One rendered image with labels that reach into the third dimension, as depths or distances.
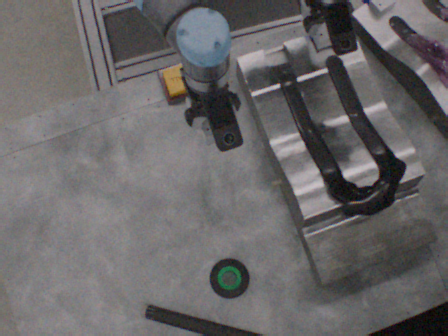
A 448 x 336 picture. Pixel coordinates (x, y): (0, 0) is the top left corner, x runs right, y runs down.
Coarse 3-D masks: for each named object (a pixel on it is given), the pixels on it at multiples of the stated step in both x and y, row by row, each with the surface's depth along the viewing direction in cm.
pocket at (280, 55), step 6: (276, 48) 131; (282, 48) 131; (264, 54) 131; (270, 54) 132; (276, 54) 132; (282, 54) 132; (288, 54) 131; (270, 60) 132; (276, 60) 132; (282, 60) 132; (288, 60) 132; (270, 66) 131
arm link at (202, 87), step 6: (180, 72) 97; (228, 72) 96; (186, 78) 98; (222, 78) 95; (228, 78) 98; (192, 84) 97; (198, 84) 96; (204, 84) 95; (210, 84) 95; (216, 84) 96; (222, 84) 98; (198, 90) 98; (204, 90) 98; (210, 90) 98
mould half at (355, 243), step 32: (256, 64) 129; (288, 64) 129; (320, 64) 129; (352, 64) 129; (256, 96) 127; (320, 96) 127; (288, 128) 126; (320, 128) 126; (352, 128) 125; (384, 128) 123; (288, 160) 122; (352, 160) 119; (416, 160) 119; (288, 192) 123; (320, 192) 117; (416, 192) 124; (320, 224) 122; (352, 224) 123; (384, 224) 123; (416, 224) 123; (320, 256) 121; (352, 256) 121; (384, 256) 121
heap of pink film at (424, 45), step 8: (408, 40) 132; (416, 40) 131; (424, 40) 130; (432, 40) 129; (416, 48) 130; (424, 48) 128; (432, 48) 128; (440, 48) 128; (424, 56) 128; (432, 56) 127; (440, 56) 126; (432, 64) 128; (440, 64) 125; (440, 72) 127
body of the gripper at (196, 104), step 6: (186, 84) 106; (228, 84) 106; (186, 90) 111; (192, 90) 106; (216, 90) 99; (228, 90) 107; (192, 96) 106; (198, 96) 106; (192, 102) 107; (198, 102) 105; (192, 108) 106; (198, 108) 106; (198, 114) 108; (204, 114) 109
